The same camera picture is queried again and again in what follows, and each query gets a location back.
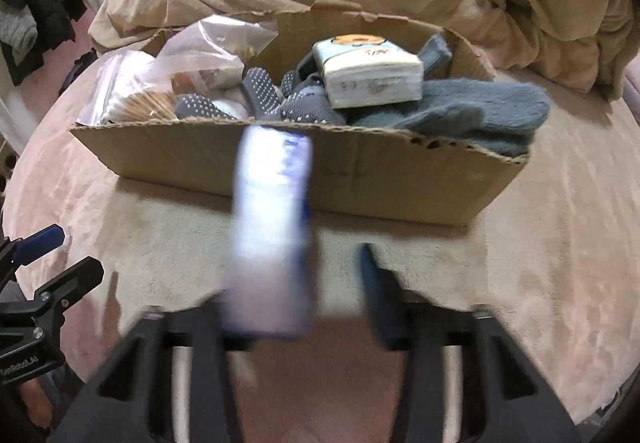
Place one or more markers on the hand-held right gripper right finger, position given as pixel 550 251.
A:
pixel 380 293

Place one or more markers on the person's left hand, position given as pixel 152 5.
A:
pixel 32 400

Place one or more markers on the bed with beige sheet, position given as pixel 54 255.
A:
pixel 550 248

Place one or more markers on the bag of cotton swabs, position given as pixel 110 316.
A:
pixel 135 98

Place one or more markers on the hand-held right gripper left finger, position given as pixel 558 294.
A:
pixel 200 338

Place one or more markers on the blue and white packet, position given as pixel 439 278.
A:
pixel 272 233

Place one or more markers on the light blue tissue pack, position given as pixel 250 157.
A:
pixel 370 73

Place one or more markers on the grey dotted socks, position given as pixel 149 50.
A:
pixel 290 105

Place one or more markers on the cardboard box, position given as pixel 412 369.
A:
pixel 350 173

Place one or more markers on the lavender pillow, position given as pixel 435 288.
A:
pixel 631 90

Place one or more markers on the white socks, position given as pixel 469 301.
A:
pixel 227 109

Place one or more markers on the clear zip bag of snacks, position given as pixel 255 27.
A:
pixel 220 48

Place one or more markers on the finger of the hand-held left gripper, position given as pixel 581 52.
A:
pixel 37 240
pixel 70 280

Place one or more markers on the grey fuzzy gloves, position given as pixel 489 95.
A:
pixel 465 113

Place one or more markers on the grey knit sweater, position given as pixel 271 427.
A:
pixel 17 33

